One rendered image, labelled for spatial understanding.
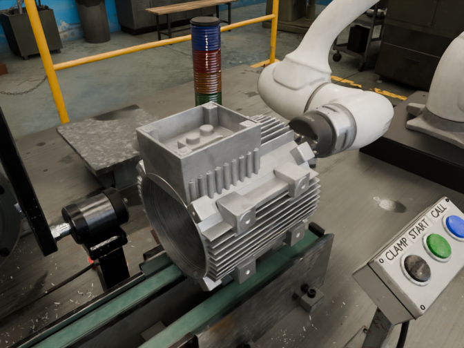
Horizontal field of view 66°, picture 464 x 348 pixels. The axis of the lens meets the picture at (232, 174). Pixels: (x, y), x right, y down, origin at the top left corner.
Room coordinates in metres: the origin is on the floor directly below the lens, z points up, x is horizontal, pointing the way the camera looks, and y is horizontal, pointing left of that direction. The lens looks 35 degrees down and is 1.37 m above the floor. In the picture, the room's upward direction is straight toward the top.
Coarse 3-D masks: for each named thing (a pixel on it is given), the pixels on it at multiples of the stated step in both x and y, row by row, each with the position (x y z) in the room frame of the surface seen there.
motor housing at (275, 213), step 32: (288, 128) 0.46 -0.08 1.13; (288, 160) 0.42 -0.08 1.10; (160, 192) 0.43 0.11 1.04; (224, 192) 0.35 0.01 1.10; (256, 192) 0.36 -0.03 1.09; (288, 192) 0.37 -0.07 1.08; (160, 224) 0.41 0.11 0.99; (192, 224) 0.42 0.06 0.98; (224, 224) 0.31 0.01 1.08; (256, 224) 0.33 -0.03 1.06; (288, 224) 0.37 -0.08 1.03; (192, 256) 0.37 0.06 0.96; (224, 256) 0.30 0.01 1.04; (256, 256) 0.34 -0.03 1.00
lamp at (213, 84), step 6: (198, 72) 0.72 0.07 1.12; (216, 72) 0.72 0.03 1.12; (198, 78) 0.72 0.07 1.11; (204, 78) 0.72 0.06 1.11; (210, 78) 0.72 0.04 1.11; (216, 78) 0.72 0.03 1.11; (198, 84) 0.72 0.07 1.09; (204, 84) 0.72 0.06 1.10; (210, 84) 0.72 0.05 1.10; (216, 84) 0.72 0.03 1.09; (198, 90) 0.72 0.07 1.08; (204, 90) 0.72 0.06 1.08; (210, 90) 0.72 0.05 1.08; (216, 90) 0.72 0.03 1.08
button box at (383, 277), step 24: (432, 216) 0.33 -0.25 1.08; (408, 240) 0.29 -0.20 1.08; (456, 240) 0.31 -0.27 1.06; (384, 264) 0.26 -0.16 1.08; (432, 264) 0.27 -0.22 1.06; (456, 264) 0.27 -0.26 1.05; (384, 288) 0.24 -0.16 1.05; (408, 288) 0.24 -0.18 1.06; (432, 288) 0.24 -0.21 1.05; (384, 312) 0.24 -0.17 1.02; (408, 312) 0.22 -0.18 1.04
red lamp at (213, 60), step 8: (192, 48) 0.74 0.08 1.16; (192, 56) 0.74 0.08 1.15; (200, 56) 0.72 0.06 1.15; (208, 56) 0.72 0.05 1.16; (216, 56) 0.72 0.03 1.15; (200, 64) 0.72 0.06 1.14; (208, 64) 0.72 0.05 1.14; (216, 64) 0.72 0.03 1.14; (200, 72) 0.72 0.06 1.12; (208, 72) 0.72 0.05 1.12
